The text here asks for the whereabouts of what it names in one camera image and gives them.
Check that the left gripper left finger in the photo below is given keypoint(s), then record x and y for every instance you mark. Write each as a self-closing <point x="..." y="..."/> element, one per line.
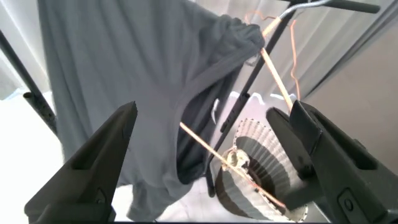
<point x="90" y="174"/>

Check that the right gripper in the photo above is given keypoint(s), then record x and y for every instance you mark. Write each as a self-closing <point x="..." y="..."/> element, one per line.
<point x="303" y="193"/>

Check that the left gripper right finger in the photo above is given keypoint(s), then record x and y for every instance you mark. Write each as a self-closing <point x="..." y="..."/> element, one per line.
<point x="345" y="174"/>

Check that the pink clothes hanger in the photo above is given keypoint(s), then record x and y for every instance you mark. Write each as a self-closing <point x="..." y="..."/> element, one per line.
<point x="293" y="49"/>
<point x="275" y="73"/>

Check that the dark grey t-shirt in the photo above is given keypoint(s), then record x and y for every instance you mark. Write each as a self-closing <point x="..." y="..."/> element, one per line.
<point x="124" y="62"/>

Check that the white laundry basket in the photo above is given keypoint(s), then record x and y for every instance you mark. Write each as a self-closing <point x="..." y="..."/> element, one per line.
<point x="273" y="168"/>

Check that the black clothes rack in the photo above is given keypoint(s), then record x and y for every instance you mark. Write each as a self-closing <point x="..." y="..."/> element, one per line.
<point x="239" y="102"/>

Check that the cream printed garment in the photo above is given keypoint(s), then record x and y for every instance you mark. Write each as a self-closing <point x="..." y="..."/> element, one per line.
<point x="238" y="158"/>

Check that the white curtain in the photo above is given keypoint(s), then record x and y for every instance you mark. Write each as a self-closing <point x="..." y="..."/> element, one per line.
<point x="320" y="37"/>

